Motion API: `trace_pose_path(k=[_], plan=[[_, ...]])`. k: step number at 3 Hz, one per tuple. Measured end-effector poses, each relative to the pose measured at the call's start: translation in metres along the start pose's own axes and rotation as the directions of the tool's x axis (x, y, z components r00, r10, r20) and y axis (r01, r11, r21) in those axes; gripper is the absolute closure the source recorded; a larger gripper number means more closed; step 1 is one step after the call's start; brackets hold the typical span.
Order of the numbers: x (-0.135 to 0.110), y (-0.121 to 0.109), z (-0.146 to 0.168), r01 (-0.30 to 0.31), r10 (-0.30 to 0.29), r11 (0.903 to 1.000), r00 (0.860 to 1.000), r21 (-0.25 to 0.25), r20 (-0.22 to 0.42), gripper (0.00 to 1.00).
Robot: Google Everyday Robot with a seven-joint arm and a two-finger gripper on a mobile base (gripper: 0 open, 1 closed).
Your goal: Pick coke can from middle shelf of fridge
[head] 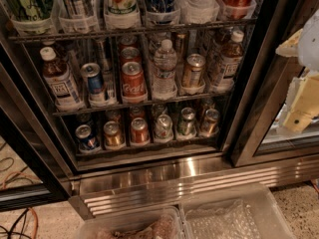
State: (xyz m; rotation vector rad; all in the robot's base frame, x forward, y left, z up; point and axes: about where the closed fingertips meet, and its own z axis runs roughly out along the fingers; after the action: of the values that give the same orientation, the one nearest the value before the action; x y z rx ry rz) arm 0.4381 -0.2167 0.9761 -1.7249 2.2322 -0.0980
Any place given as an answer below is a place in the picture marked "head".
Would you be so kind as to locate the green can top shelf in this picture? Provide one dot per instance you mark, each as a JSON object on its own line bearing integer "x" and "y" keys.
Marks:
{"x": 31, "y": 10}

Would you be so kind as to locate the blue pepsi can bottom shelf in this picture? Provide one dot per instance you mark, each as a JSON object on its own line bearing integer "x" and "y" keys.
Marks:
{"x": 87, "y": 140}

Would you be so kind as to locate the gold can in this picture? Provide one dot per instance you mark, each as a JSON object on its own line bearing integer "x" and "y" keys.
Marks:
{"x": 210, "y": 121}
{"x": 113, "y": 134}

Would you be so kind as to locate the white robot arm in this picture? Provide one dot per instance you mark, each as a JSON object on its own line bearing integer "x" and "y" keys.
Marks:
{"x": 308, "y": 57}

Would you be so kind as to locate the steel fridge bottom grille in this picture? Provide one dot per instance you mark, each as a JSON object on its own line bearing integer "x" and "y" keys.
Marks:
{"x": 151, "y": 185}

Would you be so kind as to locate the clear plastic bin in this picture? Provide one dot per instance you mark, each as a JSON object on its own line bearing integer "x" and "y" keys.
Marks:
{"x": 156, "y": 223}
{"x": 240, "y": 212}

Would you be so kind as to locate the tea bottle right white cap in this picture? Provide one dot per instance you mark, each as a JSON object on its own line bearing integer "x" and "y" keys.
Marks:
{"x": 228, "y": 60}

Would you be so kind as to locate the red coke can behind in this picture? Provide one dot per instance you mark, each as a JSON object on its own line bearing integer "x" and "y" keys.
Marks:
{"x": 130, "y": 54}

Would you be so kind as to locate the silver can shelf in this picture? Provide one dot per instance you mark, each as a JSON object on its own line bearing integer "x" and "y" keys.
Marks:
{"x": 79, "y": 9}
{"x": 163, "y": 127}

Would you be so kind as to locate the red coke can front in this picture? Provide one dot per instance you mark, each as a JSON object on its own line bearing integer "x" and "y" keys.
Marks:
{"x": 133, "y": 80}

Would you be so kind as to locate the clear water bottle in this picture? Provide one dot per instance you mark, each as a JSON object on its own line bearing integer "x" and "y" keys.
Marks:
{"x": 165, "y": 60}

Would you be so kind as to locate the green silver can bottom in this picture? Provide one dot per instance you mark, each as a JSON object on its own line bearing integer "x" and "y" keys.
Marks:
{"x": 186, "y": 119}

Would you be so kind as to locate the silver can top shelf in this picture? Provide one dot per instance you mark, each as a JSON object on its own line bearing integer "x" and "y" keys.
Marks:
{"x": 79, "y": 9}

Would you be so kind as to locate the fridge glass door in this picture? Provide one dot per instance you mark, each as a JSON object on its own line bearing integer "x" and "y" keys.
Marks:
{"x": 267, "y": 77}
{"x": 28, "y": 145}

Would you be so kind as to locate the clear plastic bin left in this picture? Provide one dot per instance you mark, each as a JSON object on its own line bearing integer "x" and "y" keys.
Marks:
{"x": 156, "y": 223}

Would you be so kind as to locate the tea bottle left white cap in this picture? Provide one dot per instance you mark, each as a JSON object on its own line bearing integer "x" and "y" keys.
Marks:
{"x": 59, "y": 78}

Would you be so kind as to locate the silver can bottom shelf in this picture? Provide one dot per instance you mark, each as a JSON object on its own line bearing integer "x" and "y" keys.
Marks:
{"x": 163, "y": 127}

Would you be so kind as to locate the blue pepsi can middle shelf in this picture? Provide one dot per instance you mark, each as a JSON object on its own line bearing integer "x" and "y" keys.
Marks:
{"x": 91, "y": 73}

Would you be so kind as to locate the clear plastic bin right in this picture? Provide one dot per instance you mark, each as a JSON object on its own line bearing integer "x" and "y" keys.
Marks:
{"x": 240, "y": 212}

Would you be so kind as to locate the red can bottom shelf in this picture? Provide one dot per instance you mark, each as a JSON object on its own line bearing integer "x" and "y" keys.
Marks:
{"x": 139, "y": 131}

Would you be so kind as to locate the blue pepsi can shelf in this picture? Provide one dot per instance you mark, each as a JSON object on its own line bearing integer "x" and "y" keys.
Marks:
{"x": 87, "y": 140}
{"x": 91, "y": 73}

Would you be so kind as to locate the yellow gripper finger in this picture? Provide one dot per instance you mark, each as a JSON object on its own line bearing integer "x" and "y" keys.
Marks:
{"x": 302, "y": 103}
{"x": 289, "y": 48}

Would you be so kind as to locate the tea bottle white cap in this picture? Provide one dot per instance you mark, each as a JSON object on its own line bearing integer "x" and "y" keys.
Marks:
{"x": 59, "y": 78}
{"x": 228, "y": 60}

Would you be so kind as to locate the gold can bottom left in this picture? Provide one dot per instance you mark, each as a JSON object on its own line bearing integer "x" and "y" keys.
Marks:
{"x": 113, "y": 134}

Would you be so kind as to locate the gold can middle shelf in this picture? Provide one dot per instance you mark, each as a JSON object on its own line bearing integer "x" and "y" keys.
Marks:
{"x": 193, "y": 71}

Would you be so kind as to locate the fridge right glass door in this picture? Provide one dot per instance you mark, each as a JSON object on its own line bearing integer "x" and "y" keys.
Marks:
{"x": 267, "y": 77}

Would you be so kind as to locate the gold can bottom right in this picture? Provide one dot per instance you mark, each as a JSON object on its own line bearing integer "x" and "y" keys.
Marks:
{"x": 210, "y": 121}

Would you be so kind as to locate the fridge left glass door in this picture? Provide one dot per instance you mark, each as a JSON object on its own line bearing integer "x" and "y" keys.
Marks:
{"x": 28, "y": 145}

